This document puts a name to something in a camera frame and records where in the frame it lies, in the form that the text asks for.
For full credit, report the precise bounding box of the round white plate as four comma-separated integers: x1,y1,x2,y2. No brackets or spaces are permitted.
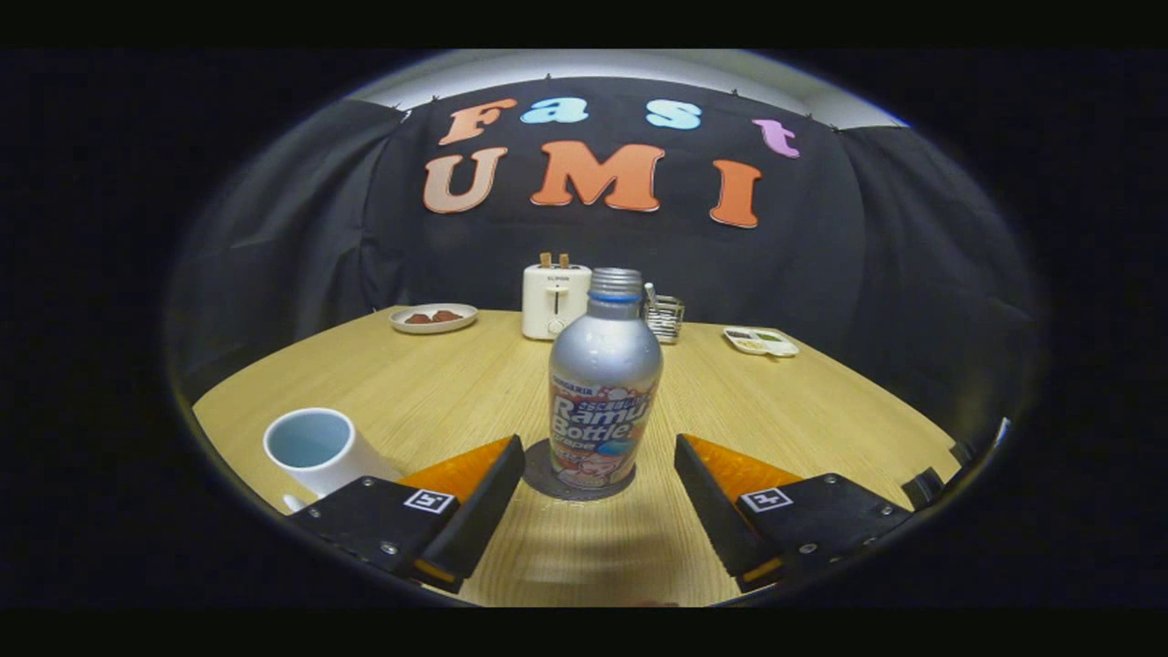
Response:
389,303,479,335

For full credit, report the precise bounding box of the wooden table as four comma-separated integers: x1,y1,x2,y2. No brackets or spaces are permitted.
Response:
192,308,961,608

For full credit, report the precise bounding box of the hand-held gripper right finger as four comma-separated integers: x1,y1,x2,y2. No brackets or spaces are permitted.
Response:
674,433,913,594

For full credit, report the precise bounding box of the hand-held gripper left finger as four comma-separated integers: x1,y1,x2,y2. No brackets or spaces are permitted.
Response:
287,434,527,594

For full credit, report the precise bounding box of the black backdrop cloth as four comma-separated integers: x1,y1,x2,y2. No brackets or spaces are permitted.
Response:
169,76,1041,448

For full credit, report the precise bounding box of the white divided tray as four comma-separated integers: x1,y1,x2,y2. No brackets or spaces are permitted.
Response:
723,326,800,358

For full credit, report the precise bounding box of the silver juice bottle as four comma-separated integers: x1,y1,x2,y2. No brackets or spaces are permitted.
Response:
548,267,664,491

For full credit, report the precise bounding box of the cream toaster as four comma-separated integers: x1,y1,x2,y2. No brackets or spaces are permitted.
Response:
522,263,592,341

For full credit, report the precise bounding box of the metal wire rack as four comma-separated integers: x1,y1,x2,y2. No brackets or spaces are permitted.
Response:
644,294,685,345

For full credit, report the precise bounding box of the white cup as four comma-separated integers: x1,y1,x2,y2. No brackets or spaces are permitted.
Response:
263,407,402,514

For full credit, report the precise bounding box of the dark round coaster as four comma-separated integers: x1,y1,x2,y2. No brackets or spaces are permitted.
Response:
522,438,637,502

